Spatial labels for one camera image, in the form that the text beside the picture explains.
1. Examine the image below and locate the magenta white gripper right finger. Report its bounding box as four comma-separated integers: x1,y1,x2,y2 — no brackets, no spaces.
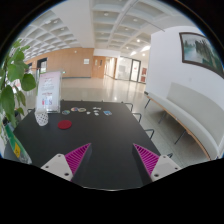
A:
133,144,180,182

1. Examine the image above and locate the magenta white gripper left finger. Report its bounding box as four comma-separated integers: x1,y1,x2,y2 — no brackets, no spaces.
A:
42,143,91,181

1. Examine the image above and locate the black chair back near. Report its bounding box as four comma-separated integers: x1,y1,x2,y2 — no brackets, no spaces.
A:
144,128,155,140

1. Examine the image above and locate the red round coaster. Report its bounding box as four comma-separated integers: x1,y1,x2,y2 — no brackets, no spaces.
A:
58,120,72,130

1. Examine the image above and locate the green yellow package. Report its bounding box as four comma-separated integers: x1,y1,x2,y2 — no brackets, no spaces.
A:
5,125,32,164

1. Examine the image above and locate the green round badge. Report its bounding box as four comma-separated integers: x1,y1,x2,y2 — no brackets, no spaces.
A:
62,110,70,115

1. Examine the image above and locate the white lattice cup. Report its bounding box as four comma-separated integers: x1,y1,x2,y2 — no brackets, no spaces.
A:
35,111,48,126

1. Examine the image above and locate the multicolour round badge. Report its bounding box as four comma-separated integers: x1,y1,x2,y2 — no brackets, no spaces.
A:
71,107,78,112

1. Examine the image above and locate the black chair back middle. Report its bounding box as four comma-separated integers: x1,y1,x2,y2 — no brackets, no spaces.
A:
132,113,142,123

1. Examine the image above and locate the beige round badge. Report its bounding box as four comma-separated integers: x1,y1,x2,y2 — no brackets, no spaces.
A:
78,108,86,112

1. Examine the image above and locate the white small sticker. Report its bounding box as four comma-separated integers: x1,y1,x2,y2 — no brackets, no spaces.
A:
93,107,102,111

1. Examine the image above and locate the blue card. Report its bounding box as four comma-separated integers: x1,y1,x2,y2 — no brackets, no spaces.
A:
103,111,112,116

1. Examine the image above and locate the long white bench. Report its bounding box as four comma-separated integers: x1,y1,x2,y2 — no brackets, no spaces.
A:
145,83,224,160

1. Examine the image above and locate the acrylic sign stand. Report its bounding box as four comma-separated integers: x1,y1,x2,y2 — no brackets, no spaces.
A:
36,71,61,113

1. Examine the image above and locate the green leafy plant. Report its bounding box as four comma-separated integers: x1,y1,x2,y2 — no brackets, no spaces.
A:
0,39,37,141

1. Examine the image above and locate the framed landscape painting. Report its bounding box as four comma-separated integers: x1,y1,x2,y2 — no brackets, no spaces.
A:
179,32,224,78

